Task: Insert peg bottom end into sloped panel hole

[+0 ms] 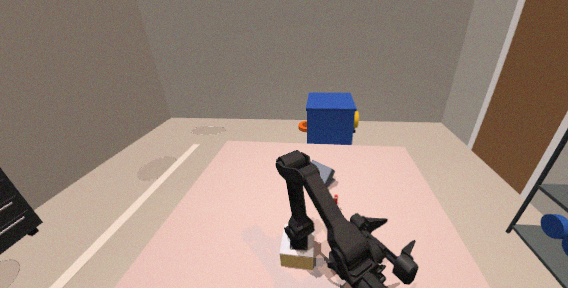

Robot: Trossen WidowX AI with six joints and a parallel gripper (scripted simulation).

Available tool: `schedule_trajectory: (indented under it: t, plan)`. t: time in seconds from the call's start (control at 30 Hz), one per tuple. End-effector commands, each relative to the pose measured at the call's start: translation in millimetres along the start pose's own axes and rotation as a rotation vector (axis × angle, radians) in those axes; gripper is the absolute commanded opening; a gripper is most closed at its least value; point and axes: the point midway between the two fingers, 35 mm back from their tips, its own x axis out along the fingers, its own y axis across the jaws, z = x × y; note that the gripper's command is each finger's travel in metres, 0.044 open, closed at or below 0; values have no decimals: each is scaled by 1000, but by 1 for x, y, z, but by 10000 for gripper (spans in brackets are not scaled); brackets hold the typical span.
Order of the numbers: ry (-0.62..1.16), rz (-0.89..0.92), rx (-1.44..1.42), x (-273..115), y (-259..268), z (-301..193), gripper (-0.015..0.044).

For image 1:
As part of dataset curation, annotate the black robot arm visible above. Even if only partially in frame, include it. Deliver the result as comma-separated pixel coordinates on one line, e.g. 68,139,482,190
275,150,387,288

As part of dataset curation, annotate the grey sloped panel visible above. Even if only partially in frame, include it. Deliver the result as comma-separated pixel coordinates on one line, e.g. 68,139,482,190
311,160,336,188

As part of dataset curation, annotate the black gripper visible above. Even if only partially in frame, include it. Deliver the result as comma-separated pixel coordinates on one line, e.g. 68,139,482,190
350,213,419,285

